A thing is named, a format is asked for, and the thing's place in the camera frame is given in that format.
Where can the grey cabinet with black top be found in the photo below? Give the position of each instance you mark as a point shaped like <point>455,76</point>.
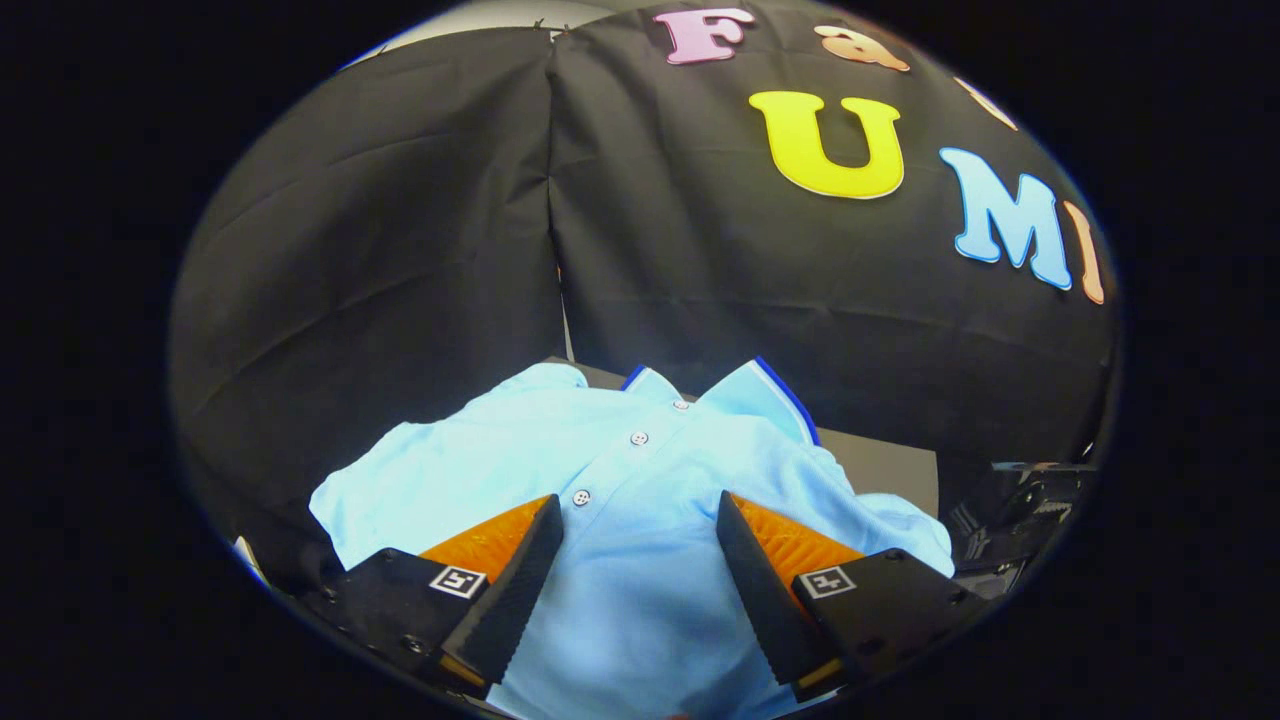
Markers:
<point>890,470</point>

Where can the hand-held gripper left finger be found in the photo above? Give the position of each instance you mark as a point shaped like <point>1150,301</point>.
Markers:
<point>510,600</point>

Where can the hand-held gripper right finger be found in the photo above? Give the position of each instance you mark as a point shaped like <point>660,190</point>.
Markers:
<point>762,600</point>

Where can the light blue polo shirt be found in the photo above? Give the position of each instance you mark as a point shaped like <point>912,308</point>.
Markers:
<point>640,560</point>

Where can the black backdrop cloth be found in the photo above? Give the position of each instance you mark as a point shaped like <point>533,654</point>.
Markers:
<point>420,250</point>

